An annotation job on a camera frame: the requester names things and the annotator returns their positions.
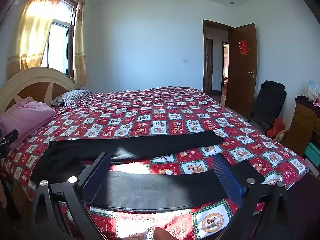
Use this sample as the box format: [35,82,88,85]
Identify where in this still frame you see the brown door frame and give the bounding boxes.
[202,19,235,98]

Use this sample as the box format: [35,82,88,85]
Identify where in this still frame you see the red bag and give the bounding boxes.
[266,117,286,138]

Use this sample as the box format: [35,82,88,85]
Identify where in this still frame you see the red paper door decoration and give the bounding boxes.
[239,39,250,55]

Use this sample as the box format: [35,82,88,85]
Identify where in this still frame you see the black folding chair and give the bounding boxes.
[248,80,287,134]

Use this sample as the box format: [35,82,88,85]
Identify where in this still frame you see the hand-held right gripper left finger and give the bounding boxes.
[30,152,112,240]

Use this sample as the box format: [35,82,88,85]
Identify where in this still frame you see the wooden cabinet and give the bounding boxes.
[289,95,320,157]

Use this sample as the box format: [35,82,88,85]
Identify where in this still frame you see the red printed patchwork blanket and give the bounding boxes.
[0,86,308,240]

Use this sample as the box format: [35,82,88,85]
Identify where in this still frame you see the window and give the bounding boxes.
[41,0,78,77]

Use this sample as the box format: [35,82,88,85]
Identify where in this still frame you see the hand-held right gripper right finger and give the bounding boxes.
[212,154,292,240]

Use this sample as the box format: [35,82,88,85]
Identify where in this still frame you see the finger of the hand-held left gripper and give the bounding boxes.
[0,129,19,159]

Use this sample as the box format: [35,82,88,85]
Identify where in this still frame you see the teal box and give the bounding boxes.
[304,142,320,166]

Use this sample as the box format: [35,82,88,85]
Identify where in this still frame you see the striped grey pillow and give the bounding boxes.
[50,89,95,107]

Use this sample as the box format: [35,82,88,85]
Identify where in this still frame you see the pink pillow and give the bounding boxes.
[0,96,57,149]

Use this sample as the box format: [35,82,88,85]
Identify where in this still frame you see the cream wooden headboard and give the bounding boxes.
[0,66,76,114]

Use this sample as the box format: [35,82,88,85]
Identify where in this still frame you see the pale plastic bag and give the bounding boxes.
[307,79,320,102]

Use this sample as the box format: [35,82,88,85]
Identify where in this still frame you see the black pants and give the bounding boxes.
[30,129,265,209]

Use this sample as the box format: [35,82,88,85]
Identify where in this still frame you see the person's right hand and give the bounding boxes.
[153,227,177,240]

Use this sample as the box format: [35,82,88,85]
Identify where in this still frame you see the brown wooden door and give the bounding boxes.
[226,23,258,120]

